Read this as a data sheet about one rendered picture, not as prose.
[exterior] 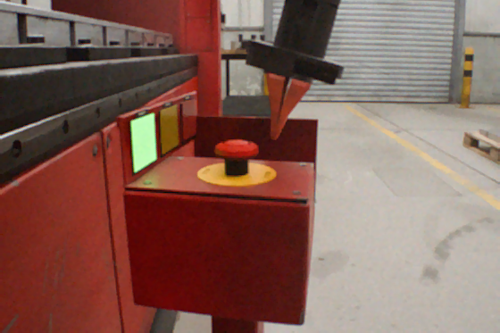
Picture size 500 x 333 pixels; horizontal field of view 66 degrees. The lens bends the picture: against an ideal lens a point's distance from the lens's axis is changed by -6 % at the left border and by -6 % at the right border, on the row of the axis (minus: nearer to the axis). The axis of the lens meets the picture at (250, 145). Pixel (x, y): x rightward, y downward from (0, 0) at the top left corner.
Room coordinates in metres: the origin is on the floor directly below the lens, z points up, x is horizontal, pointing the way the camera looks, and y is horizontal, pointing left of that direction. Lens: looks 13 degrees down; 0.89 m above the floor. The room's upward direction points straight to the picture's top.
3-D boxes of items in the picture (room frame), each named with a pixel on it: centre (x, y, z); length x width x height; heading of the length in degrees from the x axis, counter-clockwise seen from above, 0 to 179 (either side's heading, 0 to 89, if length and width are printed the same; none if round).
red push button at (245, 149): (0.36, 0.01, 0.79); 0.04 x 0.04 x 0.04
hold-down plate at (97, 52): (0.92, 0.33, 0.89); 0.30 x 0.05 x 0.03; 1
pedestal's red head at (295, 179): (0.41, 0.01, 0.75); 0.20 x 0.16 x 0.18; 169
